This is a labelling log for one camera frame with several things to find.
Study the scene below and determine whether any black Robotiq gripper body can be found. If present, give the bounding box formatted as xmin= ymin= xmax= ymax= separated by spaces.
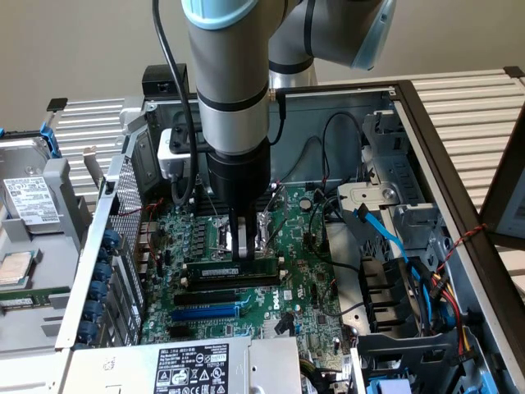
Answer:
xmin=206 ymin=138 xmax=272 ymax=214

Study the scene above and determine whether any silver CPU socket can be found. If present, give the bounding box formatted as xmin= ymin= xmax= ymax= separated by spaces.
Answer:
xmin=209 ymin=213 xmax=274 ymax=262

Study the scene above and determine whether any silver socket cover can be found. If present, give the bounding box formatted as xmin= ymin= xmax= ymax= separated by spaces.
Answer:
xmin=257 ymin=184 xmax=288 ymax=252

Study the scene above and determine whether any green Dell motherboard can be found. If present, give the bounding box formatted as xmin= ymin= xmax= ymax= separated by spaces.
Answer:
xmin=141 ymin=186 xmax=358 ymax=370

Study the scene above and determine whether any long black expansion slot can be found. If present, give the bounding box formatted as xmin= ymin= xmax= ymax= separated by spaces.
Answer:
xmin=172 ymin=289 xmax=238 ymax=308

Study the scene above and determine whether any blue expansion slot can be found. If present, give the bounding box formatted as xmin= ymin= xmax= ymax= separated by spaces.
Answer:
xmin=170 ymin=302 xmax=241 ymax=323

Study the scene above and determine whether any metal rear port block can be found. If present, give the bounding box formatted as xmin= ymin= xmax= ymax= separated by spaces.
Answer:
xmin=135 ymin=221 xmax=159 ymax=275

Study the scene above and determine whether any open grey PC case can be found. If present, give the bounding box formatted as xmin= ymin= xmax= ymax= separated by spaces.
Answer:
xmin=55 ymin=80 xmax=525 ymax=394

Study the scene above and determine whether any blue card retention clip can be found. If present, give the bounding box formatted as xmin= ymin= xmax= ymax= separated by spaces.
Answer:
xmin=84 ymin=300 xmax=104 ymax=323
xmin=102 ymin=228 xmax=122 ymax=259
xmin=96 ymin=259 xmax=115 ymax=282
xmin=80 ymin=319 xmax=99 ymax=345
xmin=90 ymin=279 xmax=109 ymax=303

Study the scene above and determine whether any black box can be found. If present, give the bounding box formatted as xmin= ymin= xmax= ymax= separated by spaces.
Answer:
xmin=142 ymin=64 xmax=198 ymax=100

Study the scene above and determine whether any silver metal disk bay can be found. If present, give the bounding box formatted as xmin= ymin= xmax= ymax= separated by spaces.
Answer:
xmin=336 ymin=109 xmax=452 ymax=263

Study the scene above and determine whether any silver power supply unit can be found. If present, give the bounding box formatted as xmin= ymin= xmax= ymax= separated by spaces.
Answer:
xmin=61 ymin=336 xmax=303 ymax=394

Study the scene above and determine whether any grey parts rack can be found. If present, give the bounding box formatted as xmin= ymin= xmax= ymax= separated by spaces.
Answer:
xmin=0 ymin=126 xmax=95 ymax=354

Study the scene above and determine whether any silver hard disk white label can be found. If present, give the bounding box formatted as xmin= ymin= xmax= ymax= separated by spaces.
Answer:
xmin=0 ymin=137 xmax=62 ymax=235

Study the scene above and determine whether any blue plastic tab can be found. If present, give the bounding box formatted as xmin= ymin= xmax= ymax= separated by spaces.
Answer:
xmin=366 ymin=378 xmax=412 ymax=394

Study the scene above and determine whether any silver CPU chip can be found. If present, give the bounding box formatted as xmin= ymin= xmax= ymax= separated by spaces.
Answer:
xmin=0 ymin=250 xmax=34 ymax=288

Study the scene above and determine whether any black framed panel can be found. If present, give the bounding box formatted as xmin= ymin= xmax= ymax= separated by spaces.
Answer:
xmin=477 ymin=104 xmax=525 ymax=252

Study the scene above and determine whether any black camera cable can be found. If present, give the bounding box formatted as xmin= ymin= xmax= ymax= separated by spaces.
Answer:
xmin=151 ymin=0 xmax=198 ymax=208

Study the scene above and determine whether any thin black wire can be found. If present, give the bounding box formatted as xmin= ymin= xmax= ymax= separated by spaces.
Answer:
xmin=282 ymin=135 xmax=325 ymax=184
xmin=321 ymin=112 xmax=367 ymax=194

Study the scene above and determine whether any pale grey wrist camera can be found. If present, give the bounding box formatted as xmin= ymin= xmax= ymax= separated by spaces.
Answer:
xmin=157 ymin=128 xmax=199 ymax=181

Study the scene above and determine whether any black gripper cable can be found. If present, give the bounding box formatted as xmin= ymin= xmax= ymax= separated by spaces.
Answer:
xmin=268 ymin=87 xmax=289 ymax=145

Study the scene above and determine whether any red black twisted wire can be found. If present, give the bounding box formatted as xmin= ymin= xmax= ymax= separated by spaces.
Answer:
xmin=436 ymin=223 xmax=487 ymax=274
xmin=118 ymin=199 xmax=165 ymax=263

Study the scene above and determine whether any black wire plug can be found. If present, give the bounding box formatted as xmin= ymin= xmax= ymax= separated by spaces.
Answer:
xmin=273 ymin=312 xmax=295 ymax=336

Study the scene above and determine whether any silver expansion card bracket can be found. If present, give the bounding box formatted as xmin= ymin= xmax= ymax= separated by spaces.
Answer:
xmin=81 ymin=145 xmax=107 ymax=194

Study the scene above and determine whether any blue flat disk wire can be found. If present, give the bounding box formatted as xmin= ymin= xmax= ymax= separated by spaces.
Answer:
xmin=352 ymin=203 xmax=411 ymax=263

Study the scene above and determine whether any blue plastic disk bracket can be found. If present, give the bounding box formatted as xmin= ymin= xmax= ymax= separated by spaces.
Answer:
xmin=39 ymin=122 xmax=62 ymax=159

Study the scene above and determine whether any red yellow power wire bundle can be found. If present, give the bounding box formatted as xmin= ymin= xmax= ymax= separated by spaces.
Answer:
xmin=426 ymin=268 xmax=479 ymax=364

